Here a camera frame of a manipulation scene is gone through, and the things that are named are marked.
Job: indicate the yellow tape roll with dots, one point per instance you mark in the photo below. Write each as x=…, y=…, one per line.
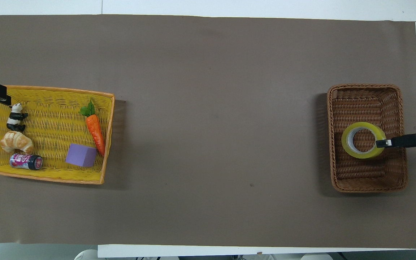
x=346, y=142

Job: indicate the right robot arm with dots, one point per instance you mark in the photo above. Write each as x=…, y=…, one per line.
x=316, y=257

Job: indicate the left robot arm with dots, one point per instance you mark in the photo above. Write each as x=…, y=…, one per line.
x=86, y=255

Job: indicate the yellow wicker basket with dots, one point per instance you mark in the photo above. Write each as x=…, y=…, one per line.
x=51, y=122

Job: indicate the brown wicker basket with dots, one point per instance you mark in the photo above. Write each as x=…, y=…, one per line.
x=359, y=177

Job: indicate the toy carrot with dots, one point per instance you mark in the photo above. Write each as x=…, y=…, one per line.
x=95, y=130

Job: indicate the purple cube block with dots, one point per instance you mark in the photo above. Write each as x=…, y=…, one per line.
x=81, y=155

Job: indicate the small pink drink can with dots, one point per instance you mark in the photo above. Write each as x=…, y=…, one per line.
x=25, y=161

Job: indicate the toy croissant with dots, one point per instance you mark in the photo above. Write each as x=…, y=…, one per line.
x=16, y=142

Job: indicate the panda figurine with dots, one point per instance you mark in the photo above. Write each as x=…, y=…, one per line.
x=15, y=117

